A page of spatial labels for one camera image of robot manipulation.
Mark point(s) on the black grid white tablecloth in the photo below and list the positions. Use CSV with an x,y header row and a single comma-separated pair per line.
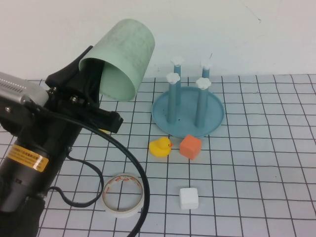
x,y
247,172

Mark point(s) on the pale green plastic cup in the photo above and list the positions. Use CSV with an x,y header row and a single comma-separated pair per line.
x,y
128,44

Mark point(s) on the white tape roll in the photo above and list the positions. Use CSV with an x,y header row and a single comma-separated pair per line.
x,y
118,213

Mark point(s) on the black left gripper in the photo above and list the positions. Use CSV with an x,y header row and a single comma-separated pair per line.
x,y
74,108

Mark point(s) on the orange foam cube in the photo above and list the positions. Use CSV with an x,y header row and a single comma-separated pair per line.
x,y
190,148

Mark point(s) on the blue cup stand white caps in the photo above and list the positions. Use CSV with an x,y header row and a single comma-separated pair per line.
x,y
185,123

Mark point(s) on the white foam cube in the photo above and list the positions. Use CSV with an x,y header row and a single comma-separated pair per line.
x,y
188,198

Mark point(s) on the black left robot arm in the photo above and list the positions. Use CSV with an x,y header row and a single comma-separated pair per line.
x,y
24,185

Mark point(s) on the yellow rubber duck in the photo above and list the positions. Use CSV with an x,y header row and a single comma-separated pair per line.
x,y
159,149

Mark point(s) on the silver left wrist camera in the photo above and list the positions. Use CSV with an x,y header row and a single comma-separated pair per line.
x,y
19,91

